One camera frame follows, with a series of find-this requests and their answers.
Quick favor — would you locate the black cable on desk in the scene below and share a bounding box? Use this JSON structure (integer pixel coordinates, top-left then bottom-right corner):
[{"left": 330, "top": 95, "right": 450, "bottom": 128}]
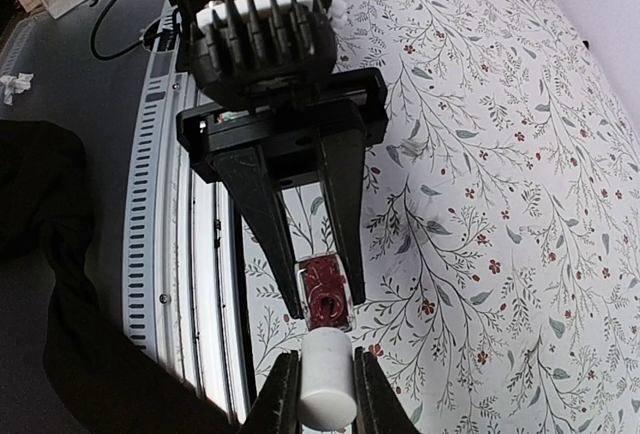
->
[{"left": 89, "top": 0, "right": 171, "bottom": 61}]

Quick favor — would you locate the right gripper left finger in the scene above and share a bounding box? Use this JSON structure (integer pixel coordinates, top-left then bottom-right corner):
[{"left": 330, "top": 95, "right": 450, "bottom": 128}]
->
[{"left": 237, "top": 351, "right": 302, "bottom": 434}]

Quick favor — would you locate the white nail polish cap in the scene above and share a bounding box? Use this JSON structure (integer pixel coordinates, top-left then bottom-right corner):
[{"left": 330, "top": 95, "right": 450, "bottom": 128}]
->
[{"left": 297, "top": 327, "right": 357, "bottom": 431}]

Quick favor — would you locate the front aluminium rail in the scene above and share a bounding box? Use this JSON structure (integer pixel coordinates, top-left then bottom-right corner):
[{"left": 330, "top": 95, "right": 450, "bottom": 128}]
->
[{"left": 119, "top": 28, "right": 251, "bottom": 425}]

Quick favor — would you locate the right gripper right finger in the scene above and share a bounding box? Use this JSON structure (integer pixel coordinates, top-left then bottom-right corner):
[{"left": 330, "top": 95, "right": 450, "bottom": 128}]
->
[{"left": 352, "top": 347, "right": 419, "bottom": 434}]

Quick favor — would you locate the red nail polish bottle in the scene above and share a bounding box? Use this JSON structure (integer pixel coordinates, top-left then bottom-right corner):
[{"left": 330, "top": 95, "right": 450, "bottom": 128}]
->
[{"left": 295, "top": 253, "right": 356, "bottom": 333}]

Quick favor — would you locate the black sleeved forearm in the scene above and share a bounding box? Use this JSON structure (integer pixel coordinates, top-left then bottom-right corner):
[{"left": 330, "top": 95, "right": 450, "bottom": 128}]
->
[{"left": 1, "top": 120, "right": 234, "bottom": 433}]

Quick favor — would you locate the floral patterned table mat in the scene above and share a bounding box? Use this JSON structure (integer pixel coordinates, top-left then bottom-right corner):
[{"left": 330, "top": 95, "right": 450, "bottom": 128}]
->
[{"left": 239, "top": 0, "right": 640, "bottom": 434}]

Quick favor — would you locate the crumpled white tissue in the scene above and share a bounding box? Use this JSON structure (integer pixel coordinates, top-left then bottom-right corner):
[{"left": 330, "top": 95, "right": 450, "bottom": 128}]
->
[{"left": 0, "top": 73, "right": 34, "bottom": 106}]

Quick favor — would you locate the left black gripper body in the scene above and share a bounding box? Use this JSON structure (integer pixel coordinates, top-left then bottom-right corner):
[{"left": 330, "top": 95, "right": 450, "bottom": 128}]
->
[{"left": 175, "top": 68, "right": 388, "bottom": 184}]

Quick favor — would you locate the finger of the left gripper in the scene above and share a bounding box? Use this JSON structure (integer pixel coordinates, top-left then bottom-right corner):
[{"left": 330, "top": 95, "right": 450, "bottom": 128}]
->
[
  {"left": 214, "top": 147, "right": 303, "bottom": 318},
  {"left": 317, "top": 128, "right": 366, "bottom": 304}
]

